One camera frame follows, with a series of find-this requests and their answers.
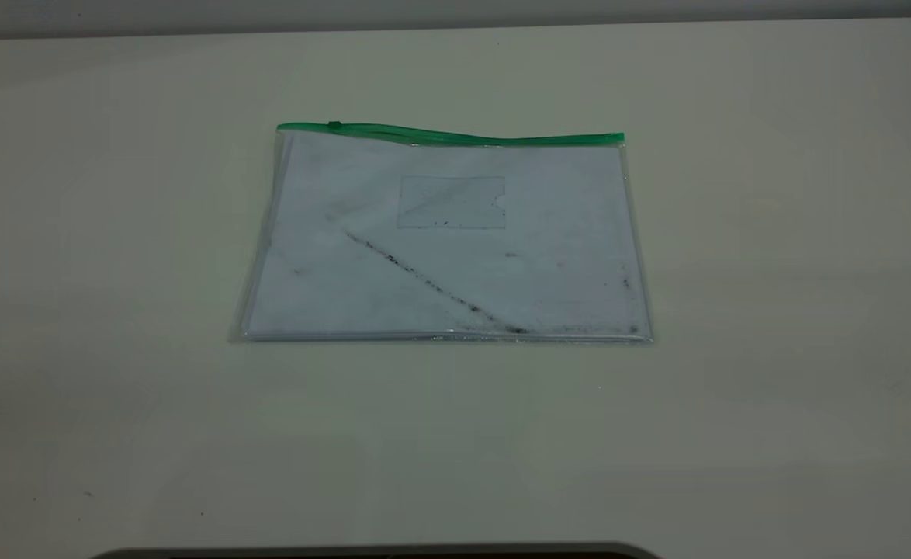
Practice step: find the clear plastic zip bag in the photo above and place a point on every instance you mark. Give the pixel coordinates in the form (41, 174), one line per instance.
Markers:
(455, 272)

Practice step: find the dark grey rounded base rim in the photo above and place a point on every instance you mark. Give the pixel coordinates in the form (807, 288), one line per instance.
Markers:
(378, 552)

